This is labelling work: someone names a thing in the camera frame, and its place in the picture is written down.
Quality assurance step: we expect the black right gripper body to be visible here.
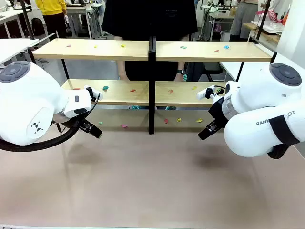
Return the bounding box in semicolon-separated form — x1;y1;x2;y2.
208;97;230;130

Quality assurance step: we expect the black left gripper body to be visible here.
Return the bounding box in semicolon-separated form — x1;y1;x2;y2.
52;112;89;131

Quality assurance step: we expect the person's left forearm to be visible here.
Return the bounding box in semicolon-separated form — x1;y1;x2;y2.
177;34;191;71

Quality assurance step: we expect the black office chair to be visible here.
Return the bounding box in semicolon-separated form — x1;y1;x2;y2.
202;62;224;83

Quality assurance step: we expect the white side table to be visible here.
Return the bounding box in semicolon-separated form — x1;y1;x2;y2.
0;33;57;66

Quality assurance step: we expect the wooden background table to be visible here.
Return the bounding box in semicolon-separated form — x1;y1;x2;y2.
242;22;282;44

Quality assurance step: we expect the bystander in grey shorts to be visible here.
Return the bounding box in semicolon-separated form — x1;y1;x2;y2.
229;0;259;42

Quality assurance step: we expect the black backpack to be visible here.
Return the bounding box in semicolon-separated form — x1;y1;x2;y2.
31;17;46;37

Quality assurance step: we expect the black stand pole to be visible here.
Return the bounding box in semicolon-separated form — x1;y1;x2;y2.
252;0;273;45
20;0;37;40

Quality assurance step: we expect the white background desk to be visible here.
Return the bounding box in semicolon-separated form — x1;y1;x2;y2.
65;4;103;39

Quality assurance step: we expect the bystander in yellow jacket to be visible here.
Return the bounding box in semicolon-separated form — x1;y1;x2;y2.
35;0;68;39

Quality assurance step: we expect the person torso black shirt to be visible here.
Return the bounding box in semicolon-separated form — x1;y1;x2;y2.
102;0;198;82

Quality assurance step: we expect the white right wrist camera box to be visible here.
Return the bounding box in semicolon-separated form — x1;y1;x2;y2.
196;86;226;101

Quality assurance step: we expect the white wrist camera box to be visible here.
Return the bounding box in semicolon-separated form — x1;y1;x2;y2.
196;86;226;101
83;85;104;101

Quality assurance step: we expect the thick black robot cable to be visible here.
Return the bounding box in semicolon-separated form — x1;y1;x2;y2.
0;93;101;153

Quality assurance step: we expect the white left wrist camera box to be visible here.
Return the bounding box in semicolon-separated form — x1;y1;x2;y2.
83;85;104;101

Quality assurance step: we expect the black strap on arm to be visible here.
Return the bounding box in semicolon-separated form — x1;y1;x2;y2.
267;115;300;160

